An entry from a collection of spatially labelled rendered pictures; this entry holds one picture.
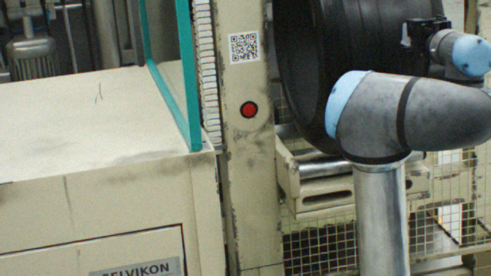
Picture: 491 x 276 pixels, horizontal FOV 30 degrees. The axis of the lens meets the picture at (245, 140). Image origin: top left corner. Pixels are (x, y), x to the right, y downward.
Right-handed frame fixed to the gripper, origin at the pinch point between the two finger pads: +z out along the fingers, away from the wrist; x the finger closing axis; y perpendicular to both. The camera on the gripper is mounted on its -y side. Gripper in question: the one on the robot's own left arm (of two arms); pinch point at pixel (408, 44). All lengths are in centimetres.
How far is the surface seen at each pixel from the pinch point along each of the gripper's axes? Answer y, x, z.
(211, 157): -3, 56, -54
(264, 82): -8.2, 28.8, 21.9
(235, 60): -1.6, 35.6, 21.1
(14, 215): -7, 87, -53
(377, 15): 7.0, 5.9, 2.4
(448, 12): -72, -229, 490
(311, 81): -16, 9, 53
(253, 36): 3.4, 30.7, 20.6
